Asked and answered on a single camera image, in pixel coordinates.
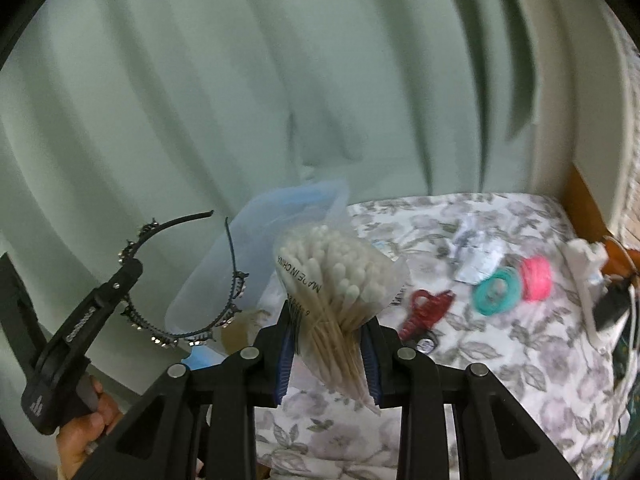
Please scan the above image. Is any bag of cotton swabs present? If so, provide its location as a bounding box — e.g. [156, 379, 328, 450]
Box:
[273, 222, 409, 408]

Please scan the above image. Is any black studded headband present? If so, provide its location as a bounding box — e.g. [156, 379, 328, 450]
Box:
[120, 217, 250, 347]

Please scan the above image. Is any person's left hand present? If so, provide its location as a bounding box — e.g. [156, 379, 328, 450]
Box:
[55, 377, 124, 479]

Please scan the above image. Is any red hair claw clip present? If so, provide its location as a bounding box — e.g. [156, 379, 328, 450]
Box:
[399, 289, 456, 341]

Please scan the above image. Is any clear plastic storage bin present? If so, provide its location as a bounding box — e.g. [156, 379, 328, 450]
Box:
[184, 180, 349, 370]

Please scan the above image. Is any floral white blanket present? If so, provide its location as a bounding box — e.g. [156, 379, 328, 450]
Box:
[255, 194, 628, 479]

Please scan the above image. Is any crumpled silver foil pack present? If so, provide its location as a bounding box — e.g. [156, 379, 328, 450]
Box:
[451, 217, 508, 286]

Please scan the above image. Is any green curtain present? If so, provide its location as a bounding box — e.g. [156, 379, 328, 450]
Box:
[0, 0, 551, 376]

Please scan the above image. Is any teal hair tie ring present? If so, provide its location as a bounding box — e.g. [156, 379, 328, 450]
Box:
[470, 265, 524, 318]

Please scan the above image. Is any pink hair tie roll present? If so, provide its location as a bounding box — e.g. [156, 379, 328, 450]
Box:
[517, 253, 556, 302]

